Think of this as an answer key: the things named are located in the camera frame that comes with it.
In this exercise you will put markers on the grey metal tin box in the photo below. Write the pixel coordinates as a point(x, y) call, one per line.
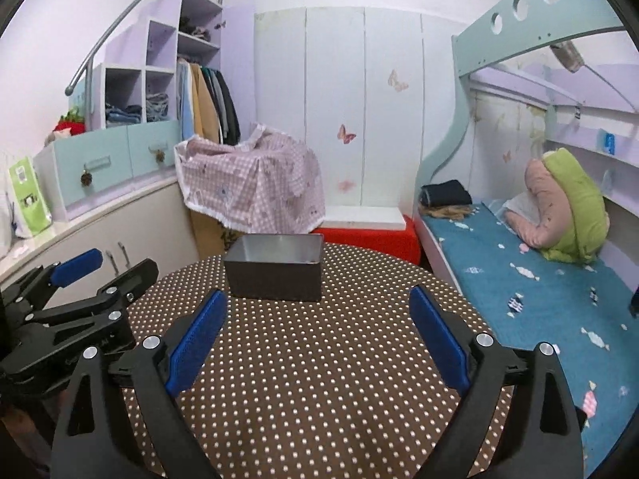
point(279, 267)

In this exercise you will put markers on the pink checkered cloth cover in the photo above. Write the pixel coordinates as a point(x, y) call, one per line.
point(269, 184)

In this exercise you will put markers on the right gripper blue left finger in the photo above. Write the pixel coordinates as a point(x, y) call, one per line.
point(162, 367)

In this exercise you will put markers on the white board on stool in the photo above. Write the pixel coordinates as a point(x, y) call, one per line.
point(364, 217)

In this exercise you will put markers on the red green plush toy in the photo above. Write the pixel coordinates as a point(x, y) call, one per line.
point(69, 125)

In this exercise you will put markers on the mint drawer unit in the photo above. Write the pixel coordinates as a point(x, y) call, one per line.
point(83, 172)

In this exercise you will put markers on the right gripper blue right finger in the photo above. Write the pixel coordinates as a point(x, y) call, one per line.
point(477, 367)

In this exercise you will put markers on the pink plush pillow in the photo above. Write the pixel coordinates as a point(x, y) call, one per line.
point(553, 207)

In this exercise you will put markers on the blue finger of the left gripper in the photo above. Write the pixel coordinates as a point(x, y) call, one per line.
point(133, 283)
point(76, 268)

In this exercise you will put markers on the blue patterned bed sheet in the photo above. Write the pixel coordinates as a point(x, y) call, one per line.
point(581, 309)

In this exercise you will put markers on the folded dark clothes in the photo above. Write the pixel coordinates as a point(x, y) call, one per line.
point(450, 193)

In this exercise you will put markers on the mint bunk bed frame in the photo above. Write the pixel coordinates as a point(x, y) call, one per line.
point(527, 76)

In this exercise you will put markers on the beige low cabinet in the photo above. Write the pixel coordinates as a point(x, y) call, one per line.
point(149, 223)

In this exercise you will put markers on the green white paper bag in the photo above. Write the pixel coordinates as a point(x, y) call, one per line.
point(28, 209)

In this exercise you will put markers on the green plush pillow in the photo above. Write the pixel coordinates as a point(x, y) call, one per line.
point(589, 223)

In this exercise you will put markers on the brown polka dot tablecloth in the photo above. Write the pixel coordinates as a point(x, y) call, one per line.
point(341, 388)

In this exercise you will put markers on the purple stair shelf unit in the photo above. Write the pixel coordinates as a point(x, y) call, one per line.
point(143, 58)

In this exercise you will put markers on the cardboard box with characters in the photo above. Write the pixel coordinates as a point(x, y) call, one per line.
point(211, 236)

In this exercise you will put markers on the hanging clothes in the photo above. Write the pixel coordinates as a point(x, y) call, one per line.
point(205, 105)

